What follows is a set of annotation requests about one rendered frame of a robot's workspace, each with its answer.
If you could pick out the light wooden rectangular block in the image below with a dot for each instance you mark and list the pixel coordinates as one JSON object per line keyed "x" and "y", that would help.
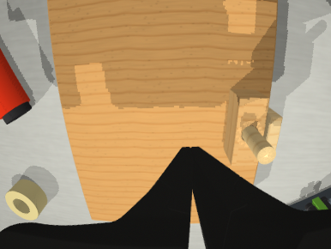
{"x": 272, "y": 128}

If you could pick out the tan short cylinder with hole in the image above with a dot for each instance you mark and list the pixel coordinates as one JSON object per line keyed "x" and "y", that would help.
{"x": 26, "y": 199}

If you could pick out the tan wooden dowel pin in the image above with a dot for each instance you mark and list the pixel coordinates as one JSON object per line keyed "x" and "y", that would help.
{"x": 260, "y": 147}

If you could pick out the red screwdriver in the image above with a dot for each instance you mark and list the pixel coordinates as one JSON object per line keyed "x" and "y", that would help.
{"x": 14, "y": 101}

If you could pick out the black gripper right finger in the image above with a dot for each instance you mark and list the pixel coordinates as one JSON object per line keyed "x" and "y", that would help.
{"x": 234, "y": 214}

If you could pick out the light wooden board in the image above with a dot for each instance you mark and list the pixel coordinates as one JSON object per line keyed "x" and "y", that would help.
{"x": 140, "y": 79}

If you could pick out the small wooden block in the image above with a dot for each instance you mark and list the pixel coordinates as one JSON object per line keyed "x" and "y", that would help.
{"x": 246, "y": 107}

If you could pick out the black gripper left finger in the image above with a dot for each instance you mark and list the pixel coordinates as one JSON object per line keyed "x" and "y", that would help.
{"x": 159, "y": 220}

